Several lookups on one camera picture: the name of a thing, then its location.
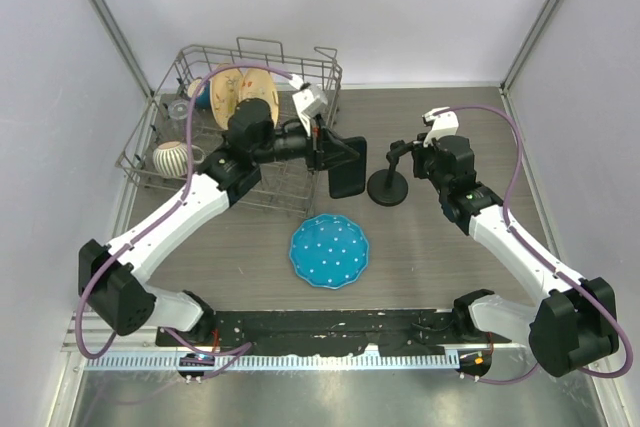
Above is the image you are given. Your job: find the clear drinking glass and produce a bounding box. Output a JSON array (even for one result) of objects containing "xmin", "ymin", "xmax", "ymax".
[{"xmin": 165, "ymin": 99, "xmax": 204, "ymax": 142}]

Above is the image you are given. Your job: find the striped ceramic mug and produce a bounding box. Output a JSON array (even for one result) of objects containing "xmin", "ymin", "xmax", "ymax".
[{"xmin": 152, "ymin": 141, "xmax": 188, "ymax": 178}]

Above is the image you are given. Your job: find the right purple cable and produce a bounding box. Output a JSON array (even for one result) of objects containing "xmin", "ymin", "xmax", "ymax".
[{"xmin": 439, "ymin": 104, "xmax": 632, "ymax": 386}]

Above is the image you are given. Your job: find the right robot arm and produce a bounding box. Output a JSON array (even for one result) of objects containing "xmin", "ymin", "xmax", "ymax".
[{"xmin": 412, "ymin": 133, "xmax": 619, "ymax": 377}]

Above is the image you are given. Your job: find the purple cable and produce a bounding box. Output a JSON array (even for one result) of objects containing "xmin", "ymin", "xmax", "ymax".
[
  {"xmin": 439, "ymin": 104, "xmax": 632, "ymax": 386},
  {"xmin": 75, "ymin": 65, "xmax": 301, "ymax": 381}
]

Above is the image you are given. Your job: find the blue polka dot plate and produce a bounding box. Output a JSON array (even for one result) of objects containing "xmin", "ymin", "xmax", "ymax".
[{"xmin": 289, "ymin": 214, "xmax": 370, "ymax": 290}]

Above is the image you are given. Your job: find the beige bird plate front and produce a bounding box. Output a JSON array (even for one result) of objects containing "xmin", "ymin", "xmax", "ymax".
[{"xmin": 237, "ymin": 68, "xmax": 280, "ymax": 125}]

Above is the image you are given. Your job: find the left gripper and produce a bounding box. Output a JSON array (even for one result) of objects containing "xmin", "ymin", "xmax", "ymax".
[{"xmin": 253, "ymin": 113, "xmax": 360, "ymax": 176}]

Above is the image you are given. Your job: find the beige bird plate rear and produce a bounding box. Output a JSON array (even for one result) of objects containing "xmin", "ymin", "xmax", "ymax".
[{"xmin": 210, "ymin": 64, "xmax": 244, "ymax": 130}]

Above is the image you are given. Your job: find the blue ceramic cup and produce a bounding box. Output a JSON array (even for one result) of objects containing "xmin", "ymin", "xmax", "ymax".
[{"xmin": 187, "ymin": 77, "xmax": 211, "ymax": 110}]

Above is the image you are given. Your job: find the beige bird plate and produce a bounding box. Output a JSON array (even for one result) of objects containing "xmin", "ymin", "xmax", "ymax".
[
  {"xmin": 237, "ymin": 68, "xmax": 280, "ymax": 125},
  {"xmin": 210, "ymin": 64, "xmax": 244, "ymax": 130}
]

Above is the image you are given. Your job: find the grey wire dish rack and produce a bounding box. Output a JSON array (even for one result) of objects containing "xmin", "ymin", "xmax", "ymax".
[{"xmin": 118, "ymin": 45, "xmax": 359, "ymax": 217}]

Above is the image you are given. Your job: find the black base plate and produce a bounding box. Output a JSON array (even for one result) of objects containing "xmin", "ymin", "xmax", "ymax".
[{"xmin": 154, "ymin": 307, "xmax": 501, "ymax": 358}]

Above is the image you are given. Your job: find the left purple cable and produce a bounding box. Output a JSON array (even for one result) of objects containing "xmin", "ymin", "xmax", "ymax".
[{"xmin": 75, "ymin": 65, "xmax": 301, "ymax": 381}]

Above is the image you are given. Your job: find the black smartphone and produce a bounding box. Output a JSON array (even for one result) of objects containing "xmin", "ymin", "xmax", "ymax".
[{"xmin": 328, "ymin": 137, "xmax": 367, "ymax": 199}]

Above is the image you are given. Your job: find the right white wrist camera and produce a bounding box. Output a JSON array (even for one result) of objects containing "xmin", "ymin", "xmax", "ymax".
[{"xmin": 422, "ymin": 107, "xmax": 459, "ymax": 147}]

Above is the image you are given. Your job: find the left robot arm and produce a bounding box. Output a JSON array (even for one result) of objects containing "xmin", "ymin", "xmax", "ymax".
[{"xmin": 78, "ymin": 98, "xmax": 367, "ymax": 346}]

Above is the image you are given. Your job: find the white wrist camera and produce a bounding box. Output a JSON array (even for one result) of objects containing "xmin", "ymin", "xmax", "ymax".
[
  {"xmin": 289, "ymin": 74, "xmax": 328, "ymax": 137},
  {"xmin": 422, "ymin": 107, "xmax": 459, "ymax": 147}
]

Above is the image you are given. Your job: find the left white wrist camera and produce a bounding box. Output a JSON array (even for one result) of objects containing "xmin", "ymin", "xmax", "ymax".
[{"xmin": 289, "ymin": 74, "xmax": 328, "ymax": 137}]

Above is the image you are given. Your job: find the black phone stand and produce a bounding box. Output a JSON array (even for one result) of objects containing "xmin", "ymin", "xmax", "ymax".
[{"xmin": 367, "ymin": 140, "xmax": 414, "ymax": 207}]

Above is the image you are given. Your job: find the white slotted cable duct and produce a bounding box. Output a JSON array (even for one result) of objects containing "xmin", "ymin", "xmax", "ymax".
[{"xmin": 85, "ymin": 350, "xmax": 459, "ymax": 372}]

